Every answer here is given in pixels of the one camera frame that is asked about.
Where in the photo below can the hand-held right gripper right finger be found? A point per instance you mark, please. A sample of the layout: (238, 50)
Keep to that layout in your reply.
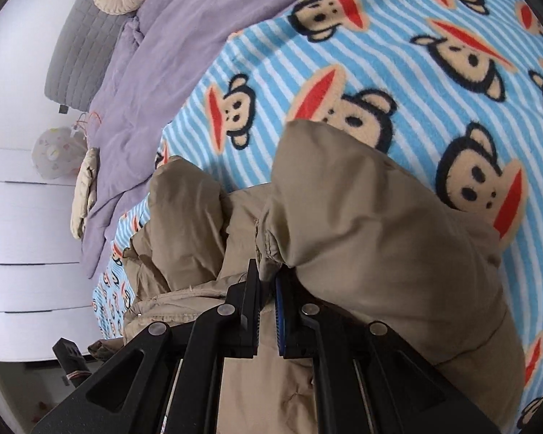
(280, 321)

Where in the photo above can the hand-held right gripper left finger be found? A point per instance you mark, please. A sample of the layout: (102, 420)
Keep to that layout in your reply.
(249, 316)

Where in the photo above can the beige puffer jacket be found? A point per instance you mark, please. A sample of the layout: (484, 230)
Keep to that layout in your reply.
(366, 235)

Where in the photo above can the white wardrobe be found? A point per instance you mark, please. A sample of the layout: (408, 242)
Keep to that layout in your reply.
(27, 235)

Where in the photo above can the cream folded jacket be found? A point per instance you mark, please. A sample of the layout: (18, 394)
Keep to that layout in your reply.
(85, 190)

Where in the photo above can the covered electric fan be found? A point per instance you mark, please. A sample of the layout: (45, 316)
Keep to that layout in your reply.
(56, 153)

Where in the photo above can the monkey print striped blanket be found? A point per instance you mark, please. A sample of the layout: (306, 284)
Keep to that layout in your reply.
(380, 72)

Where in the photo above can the purple duvet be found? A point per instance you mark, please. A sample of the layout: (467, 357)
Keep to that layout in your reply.
(172, 54)

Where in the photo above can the purple pillow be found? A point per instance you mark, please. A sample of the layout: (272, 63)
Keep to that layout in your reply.
(129, 49)

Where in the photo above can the grey quilted headboard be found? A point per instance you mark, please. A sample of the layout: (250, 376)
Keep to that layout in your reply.
(77, 54)

